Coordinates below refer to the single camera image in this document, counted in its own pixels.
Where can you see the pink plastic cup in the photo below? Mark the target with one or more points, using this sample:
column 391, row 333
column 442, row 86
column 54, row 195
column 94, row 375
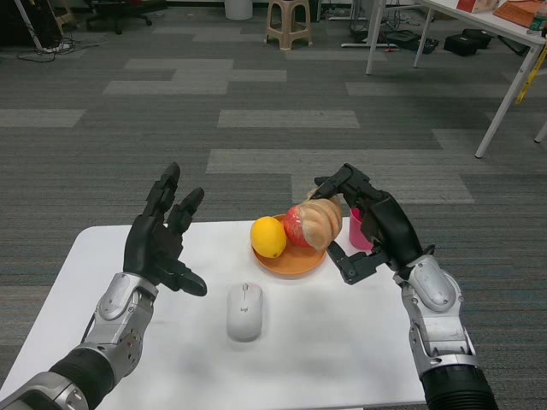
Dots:
column 355, row 232

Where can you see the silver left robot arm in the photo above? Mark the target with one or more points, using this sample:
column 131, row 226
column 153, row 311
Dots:
column 115, row 324

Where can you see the white desk with foot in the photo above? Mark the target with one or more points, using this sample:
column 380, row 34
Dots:
column 363, row 38

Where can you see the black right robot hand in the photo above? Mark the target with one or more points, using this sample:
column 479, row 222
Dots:
column 393, row 226

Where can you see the black flat equipment case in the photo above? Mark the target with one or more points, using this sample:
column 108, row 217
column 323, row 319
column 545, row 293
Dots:
column 406, row 40

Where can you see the ridged brown bread loaf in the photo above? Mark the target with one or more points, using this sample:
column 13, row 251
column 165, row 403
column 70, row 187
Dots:
column 320, row 222

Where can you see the black square equipment case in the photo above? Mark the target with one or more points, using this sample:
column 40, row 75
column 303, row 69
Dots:
column 468, row 42

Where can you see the yellow lemon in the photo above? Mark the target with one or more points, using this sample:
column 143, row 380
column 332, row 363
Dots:
column 268, row 237

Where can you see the orange round plate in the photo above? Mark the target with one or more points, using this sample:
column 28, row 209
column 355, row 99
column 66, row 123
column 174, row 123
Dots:
column 295, row 262

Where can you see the black office chair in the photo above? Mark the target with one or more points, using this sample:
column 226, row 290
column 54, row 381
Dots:
column 124, row 13

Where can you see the white power strip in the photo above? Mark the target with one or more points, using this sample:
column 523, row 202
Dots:
column 55, row 48

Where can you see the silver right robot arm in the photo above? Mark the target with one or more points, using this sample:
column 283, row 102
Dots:
column 440, row 316

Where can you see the beige plastic stool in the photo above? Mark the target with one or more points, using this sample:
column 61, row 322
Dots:
column 288, row 25

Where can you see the clear water bottle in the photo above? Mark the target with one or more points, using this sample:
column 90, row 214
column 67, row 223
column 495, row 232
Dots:
column 538, row 19

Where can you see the white step stool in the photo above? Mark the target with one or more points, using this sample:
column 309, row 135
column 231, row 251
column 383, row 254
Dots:
column 63, row 15

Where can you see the red apple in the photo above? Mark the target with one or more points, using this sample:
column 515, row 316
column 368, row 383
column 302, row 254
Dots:
column 294, row 228

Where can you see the white computer mouse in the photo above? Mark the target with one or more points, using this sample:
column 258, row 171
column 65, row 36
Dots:
column 244, row 314

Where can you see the orange flat tray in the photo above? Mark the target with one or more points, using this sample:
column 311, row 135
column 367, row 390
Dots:
column 515, row 10

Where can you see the large white metal table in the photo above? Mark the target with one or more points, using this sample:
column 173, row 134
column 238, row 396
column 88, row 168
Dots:
column 508, row 85

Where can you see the white plant pot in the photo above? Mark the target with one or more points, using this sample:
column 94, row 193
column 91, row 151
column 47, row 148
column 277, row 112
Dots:
column 238, row 8

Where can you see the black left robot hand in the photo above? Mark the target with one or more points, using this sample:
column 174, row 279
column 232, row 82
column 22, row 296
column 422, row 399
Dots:
column 151, row 247

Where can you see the orange tissue box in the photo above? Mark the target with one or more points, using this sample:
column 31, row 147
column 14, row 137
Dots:
column 476, row 4

